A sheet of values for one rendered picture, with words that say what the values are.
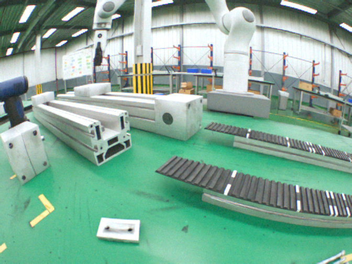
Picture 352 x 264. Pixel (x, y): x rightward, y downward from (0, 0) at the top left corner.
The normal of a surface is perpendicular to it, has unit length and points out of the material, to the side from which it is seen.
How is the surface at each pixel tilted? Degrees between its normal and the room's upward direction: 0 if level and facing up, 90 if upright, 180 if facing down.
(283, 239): 0
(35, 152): 90
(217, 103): 90
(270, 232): 0
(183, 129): 90
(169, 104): 90
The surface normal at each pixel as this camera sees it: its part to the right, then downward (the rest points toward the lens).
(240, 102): -0.41, 0.35
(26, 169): 0.94, 0.13
